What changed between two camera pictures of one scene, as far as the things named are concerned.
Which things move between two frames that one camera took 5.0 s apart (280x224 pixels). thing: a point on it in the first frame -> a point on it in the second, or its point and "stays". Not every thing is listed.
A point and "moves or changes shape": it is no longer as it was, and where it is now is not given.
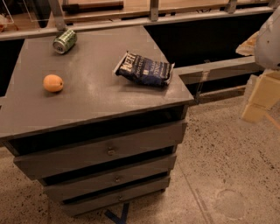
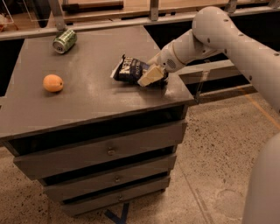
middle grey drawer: [110, 179] stays
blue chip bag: [143, 70] moves or changes shape
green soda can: [65, 41] stays
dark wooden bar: [93, 6] stays
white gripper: [269, 44] -> [167, 60]
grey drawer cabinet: [95, 114] stays
